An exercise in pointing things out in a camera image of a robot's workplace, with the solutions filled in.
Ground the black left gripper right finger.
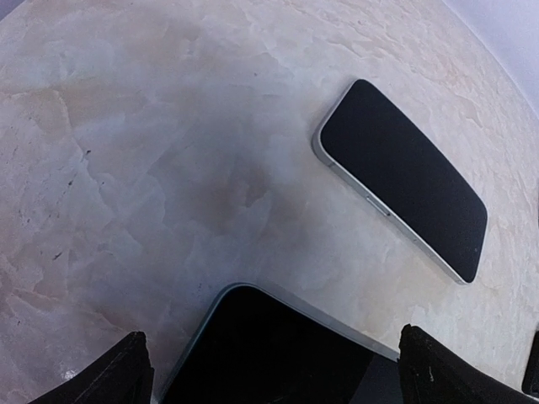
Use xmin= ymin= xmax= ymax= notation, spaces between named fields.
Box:
xmin=398 ymin=324 xmax=537 ymax=403

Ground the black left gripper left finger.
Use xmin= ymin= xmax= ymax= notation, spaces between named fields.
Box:
xmin=33 ymin=332 xmax=154 ymax=404

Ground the green edged smartphone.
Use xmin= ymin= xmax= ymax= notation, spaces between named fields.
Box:
xmin=161 ymin=283 xmax=403 ymax=403

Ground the silver edged black smartphone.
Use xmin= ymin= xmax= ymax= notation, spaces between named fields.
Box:
xmin=312 ymin=79 xmax=488 ymax=284

